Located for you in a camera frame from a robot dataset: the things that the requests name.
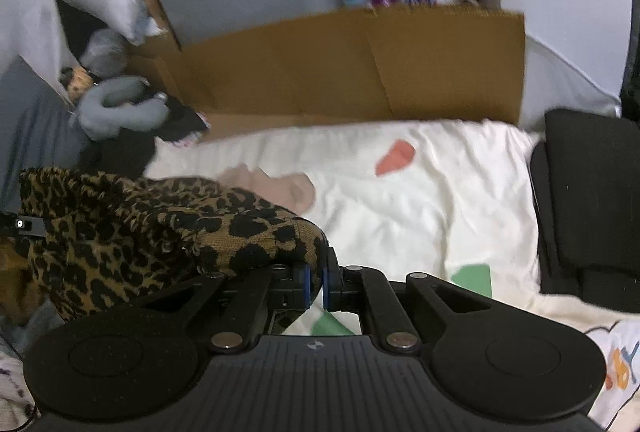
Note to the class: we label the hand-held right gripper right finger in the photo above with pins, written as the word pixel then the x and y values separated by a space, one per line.
pixel 327 287

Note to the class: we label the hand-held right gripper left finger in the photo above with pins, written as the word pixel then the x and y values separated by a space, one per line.
pixel 304 287

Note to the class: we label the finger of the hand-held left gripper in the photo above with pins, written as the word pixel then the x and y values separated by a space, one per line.
pixel 25 224

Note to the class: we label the leopard print garment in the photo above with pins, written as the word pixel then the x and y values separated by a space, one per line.
pixel 125 232

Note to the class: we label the black folded clothes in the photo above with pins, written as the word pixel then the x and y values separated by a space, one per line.
pixel 585 202

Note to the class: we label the grey bed sheet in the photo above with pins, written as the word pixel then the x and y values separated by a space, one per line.
pixel 35 136

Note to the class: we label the white printed blanket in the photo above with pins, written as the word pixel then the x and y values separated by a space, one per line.
pixel 400 222

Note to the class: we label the black cloth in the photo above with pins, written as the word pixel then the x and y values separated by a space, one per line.
pixel 125 151

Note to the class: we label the grey plush toy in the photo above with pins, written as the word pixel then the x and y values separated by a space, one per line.
pixel 120 109

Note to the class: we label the spotted plush toy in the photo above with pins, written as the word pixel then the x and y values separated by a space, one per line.
pixel 77 84

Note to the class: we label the grey crumpled cloth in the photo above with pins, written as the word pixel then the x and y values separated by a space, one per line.
pixel 102 51

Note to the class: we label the brown cardboard box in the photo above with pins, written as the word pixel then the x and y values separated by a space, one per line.
pixel 310 66

